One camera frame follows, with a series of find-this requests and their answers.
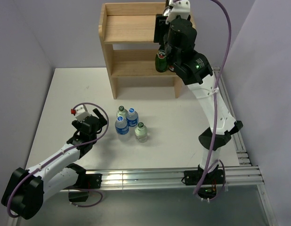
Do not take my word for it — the black can yellow label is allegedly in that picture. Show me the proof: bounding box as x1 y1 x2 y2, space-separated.
162 0 174 16

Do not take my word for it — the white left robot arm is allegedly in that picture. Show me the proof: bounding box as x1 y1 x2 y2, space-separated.
1 104 109 219

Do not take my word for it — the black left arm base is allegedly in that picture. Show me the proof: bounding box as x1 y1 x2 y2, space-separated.
67 163 102 203

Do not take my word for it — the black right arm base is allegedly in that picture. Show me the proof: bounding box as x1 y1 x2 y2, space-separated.
181 163 226 201

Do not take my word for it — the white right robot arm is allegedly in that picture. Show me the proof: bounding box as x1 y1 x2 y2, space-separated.
154 14 243 173

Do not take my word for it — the wooden shelf unit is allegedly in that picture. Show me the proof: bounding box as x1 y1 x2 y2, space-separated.
98 2 183 99

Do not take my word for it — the rear glass bottle green cap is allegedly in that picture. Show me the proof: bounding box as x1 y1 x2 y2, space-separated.
117 105 127 119

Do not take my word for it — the dark green bottle yellow label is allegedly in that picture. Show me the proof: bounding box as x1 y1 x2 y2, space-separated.
169 65 175 72

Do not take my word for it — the green glass bottle red label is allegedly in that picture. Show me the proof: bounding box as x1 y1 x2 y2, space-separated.
155 45 168 73

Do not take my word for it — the clear water bottle blue label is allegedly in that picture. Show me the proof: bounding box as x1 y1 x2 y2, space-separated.
115 116 130 142

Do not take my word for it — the rear water bottle blue label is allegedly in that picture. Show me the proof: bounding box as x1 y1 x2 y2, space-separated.
126 108 139 128

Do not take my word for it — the clear glass bottle green cap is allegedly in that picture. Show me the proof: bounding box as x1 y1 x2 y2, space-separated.
134 122 148 143

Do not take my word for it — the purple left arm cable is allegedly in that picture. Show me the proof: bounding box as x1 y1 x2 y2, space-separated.
6 102 110 217

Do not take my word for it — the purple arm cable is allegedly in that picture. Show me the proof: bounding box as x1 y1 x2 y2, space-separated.
6 102 110 217
173 0 232 203

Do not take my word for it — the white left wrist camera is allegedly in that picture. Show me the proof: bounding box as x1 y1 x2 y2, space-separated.
71 105 91 122

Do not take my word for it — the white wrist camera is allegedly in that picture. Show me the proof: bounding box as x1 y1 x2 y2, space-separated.
71 105 91 122
166 0 190 24

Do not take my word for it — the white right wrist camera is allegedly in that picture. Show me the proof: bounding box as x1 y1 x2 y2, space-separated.
166 0 190 24

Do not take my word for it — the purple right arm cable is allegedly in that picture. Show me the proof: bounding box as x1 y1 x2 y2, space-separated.
173 0 232 203

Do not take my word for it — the aluminium rail frame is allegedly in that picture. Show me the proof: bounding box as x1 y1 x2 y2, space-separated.
18 66 278 226

